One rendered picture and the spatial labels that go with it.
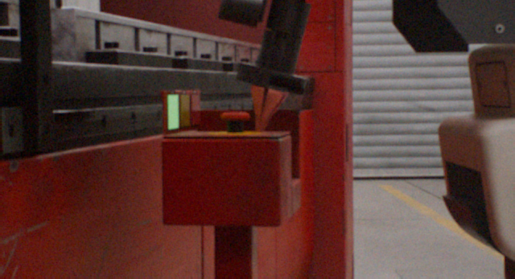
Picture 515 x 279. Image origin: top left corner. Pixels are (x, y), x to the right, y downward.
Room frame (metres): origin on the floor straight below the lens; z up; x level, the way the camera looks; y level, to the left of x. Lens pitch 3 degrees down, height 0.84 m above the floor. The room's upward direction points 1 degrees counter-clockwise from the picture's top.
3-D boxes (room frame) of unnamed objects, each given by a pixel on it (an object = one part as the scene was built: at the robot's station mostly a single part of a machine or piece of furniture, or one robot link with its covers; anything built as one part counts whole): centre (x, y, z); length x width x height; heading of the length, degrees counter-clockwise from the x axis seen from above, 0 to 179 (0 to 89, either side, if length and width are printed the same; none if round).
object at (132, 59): (1.70, 0.22, 0.89); 0.30 x 0.05 x 0.03; 168
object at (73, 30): (2.36, 0.14, 0.92); 1.67 x 0.06 x 0.10; 168
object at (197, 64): (2.09, 0.13, 0.89); 0.30 x 0.05 x 0.03; 168
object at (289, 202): (1.35, 0.03, 0.75); 0.20 x 0.16 x 0.18; 170
